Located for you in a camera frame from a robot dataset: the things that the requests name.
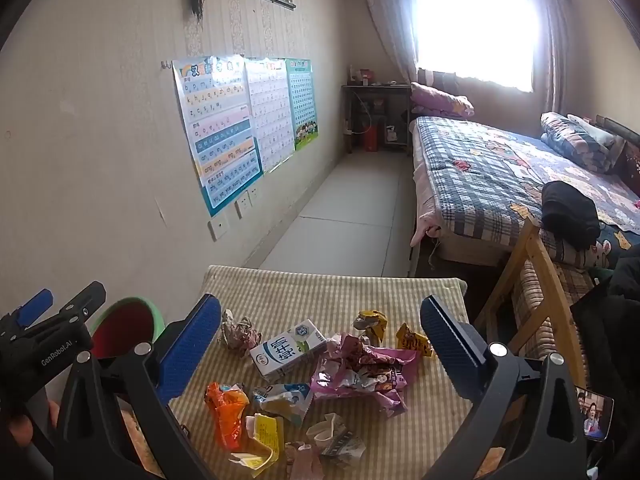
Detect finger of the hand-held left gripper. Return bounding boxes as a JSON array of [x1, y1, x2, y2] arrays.
[[0, 288, 55, 330], [20, 281, 107, 335]]

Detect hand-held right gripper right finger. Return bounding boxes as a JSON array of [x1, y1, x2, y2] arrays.
[[420, 296, 588, 480]]

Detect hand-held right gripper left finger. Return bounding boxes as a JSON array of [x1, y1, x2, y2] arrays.
[[52, 292, 223, 480]]

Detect yellow black wrapper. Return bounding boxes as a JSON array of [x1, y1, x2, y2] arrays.
[[396, 323, 434, 358]]

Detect pinkish paper wrapper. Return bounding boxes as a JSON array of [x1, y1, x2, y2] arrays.
[[218, 308, 263, 350]]

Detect green rimmed red trash bin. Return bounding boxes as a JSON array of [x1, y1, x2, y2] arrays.
[[89, 296, 169, 361]]

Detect orange wrapper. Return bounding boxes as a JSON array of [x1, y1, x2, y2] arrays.
[[205, 382, 250, 451]]

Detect gold wrapper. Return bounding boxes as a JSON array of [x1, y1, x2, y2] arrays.
[[353, 309, 390, 345]]

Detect pink snack bag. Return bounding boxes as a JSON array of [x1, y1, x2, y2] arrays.
[[310, 332, 421, 417]]

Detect white blue milk carton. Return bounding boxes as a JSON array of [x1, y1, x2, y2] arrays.
[[249, 318, 328, 380]]

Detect blue white cake wrapper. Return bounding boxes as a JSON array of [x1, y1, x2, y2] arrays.
[[251, 382, 315, 426]]

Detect yellow white wrapper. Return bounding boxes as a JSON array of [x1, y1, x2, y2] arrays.
[[229, 412, 285, 478]]

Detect white grey wrapper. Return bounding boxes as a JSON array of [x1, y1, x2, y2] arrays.
[[306, 412, 367, 470]]

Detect pale pink wrapper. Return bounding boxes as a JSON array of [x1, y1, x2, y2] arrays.
[[287, 441, 326, 480]]

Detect person's left hand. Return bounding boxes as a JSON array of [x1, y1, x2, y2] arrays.
[[6, 400, 60, 448]]

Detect tan plush blanket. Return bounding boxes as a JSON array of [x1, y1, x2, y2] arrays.
[[116, 395, 166, 480]]

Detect plaid chair cushion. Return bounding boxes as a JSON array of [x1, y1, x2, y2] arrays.
[[512, 260, 596, 361]]

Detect wooden chair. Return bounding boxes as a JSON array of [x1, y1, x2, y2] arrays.
[[472, 217, 593, 386]]

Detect beige checked tablecloth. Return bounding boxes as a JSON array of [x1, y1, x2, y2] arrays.
[[120, 265, 506, 480]]

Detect pink bedsheet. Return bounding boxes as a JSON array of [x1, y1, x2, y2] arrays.
[[410, 120, 443, 247]]

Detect smartphone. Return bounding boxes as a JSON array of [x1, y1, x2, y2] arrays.
[[575, 386, 615, 442]]

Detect black jacket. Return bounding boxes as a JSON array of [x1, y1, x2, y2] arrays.
[[570, 255, 640, 480]]

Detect black clothing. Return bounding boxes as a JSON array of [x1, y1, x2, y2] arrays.
[[541, 181, 601, 251]]

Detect bed with plaid quilt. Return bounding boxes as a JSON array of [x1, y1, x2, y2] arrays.
[[410, 115, 640, 271]]

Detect blue plaid pillow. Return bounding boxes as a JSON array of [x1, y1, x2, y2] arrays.
[[540, 111, 616, 173]]

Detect pink pillow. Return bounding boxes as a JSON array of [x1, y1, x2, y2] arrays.
[[410, 82, 475, 120]]

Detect white pillow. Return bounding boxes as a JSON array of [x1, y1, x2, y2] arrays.
[[567, 114, 617, 148]]

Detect dark headboard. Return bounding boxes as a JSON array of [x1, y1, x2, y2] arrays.
[[595, 115, 640, 186]]

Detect dark metal shelf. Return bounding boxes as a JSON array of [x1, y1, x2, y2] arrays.
[[341, 82, 413, 153]]

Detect patterned curtain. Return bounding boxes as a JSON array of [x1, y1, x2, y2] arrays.
[[350, 0, 418, 83], [542, 0, 576, 116]]

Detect bright window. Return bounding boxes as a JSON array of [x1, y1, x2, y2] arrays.
[[415, 0, 546, 93]]

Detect blue letter wall poster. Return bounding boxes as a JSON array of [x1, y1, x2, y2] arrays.
[[172, 55, 264, 217]]

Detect pink chart wall poster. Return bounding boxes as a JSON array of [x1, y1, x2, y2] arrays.
[[244, 56, 295, 175]]

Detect green chart wall poster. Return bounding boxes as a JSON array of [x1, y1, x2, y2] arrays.
[[285, 58, 319, 152]]

